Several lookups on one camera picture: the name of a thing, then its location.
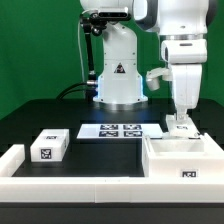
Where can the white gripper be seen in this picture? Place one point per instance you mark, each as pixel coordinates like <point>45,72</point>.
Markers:
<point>186,82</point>

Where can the white cabinet door panel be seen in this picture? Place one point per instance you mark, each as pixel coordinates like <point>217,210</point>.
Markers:
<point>184,129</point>

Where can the white cabinet body box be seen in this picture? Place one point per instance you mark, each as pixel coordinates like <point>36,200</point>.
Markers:
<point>182,158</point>

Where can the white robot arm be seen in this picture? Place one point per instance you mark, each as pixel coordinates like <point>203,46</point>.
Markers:
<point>181,26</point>

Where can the white small cabinet top block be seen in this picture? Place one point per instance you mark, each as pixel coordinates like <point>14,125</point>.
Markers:
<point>50,145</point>

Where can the white marker base sheet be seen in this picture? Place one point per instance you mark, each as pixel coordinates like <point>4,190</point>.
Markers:
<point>119,131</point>

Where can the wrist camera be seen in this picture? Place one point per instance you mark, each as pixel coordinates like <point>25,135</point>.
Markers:
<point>152,77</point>

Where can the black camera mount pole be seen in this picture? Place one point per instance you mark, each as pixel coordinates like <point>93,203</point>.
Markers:
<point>90,43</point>

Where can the white U-shaped fence wall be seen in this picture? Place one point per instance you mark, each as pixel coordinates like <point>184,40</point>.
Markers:
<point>100,190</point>

